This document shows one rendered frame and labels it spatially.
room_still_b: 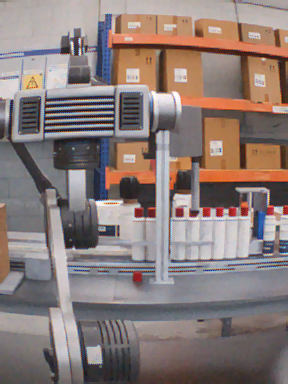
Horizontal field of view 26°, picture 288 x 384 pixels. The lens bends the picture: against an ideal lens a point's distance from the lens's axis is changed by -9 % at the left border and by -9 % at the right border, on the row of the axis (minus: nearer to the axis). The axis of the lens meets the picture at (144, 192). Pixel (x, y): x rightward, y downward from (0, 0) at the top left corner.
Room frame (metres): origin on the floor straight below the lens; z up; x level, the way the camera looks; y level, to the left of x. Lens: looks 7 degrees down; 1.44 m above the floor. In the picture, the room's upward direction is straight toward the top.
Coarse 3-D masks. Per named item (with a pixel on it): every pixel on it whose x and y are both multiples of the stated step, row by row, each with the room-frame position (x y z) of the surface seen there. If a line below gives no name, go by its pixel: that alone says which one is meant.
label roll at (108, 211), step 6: (102, 204) 3.12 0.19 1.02; (108, 204) 3.12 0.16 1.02; (114, 204) 3.12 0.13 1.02; (102, 210) 3.06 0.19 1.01; (108, 210) 3.06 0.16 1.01; (114, 210) 3.06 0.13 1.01; (102, 216) 3.06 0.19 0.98; (108, 216) 3.06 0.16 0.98; (114, 216) 3.06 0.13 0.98; (102, 222) 3.06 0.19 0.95; (108, 222) 3.06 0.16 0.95; (114, 222) 3.06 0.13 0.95; (102, 228) 3.06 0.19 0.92; (108, 228) 3.06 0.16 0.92; (114, 228) 3.06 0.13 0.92; (102, 234) 3.06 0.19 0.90; (108, 234) 3.06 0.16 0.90; (114, 234) 3.06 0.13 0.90
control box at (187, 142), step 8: (184, 112) 2.43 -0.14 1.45; (192, 112) 2.48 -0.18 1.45; (200, 112) 2.53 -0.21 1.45; (184, 120) 2.43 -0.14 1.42; (192, 120) 2.47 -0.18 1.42; (200, 120) 2.52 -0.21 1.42; (184, 128) 2.43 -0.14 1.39; (192, 128) 2.47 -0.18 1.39; (200, 128) 2.52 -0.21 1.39; (176, 136) 2.40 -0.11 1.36; (184, 136) 2.43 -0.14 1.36; (192, 136) 2.47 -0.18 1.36; (200, 136) 2.52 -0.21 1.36; (176, 144) 2.40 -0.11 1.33; (184, 144) 2.43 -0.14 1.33; (192, 144) 2.47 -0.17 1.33; (200, 144) 2.52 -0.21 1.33; (176, 152) 2.40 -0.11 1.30; (184, 152) 2.43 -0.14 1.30; (192, 152) 2.47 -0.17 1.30; (200, 152) 2.52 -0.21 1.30
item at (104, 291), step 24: (24, 288) 2.24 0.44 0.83; (48, 288) 2.27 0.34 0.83; (72, 288) 2.29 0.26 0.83; (96, 288) 2.31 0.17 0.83; (120, 288) 2.32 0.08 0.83; (144, 288) 2.32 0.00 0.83; (168, 288) 2.32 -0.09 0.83; (192, 288) 2.31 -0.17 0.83; (216, 288) 2.29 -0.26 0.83; (240, 288) 2.26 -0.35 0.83; (264, 288) 2.23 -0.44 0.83
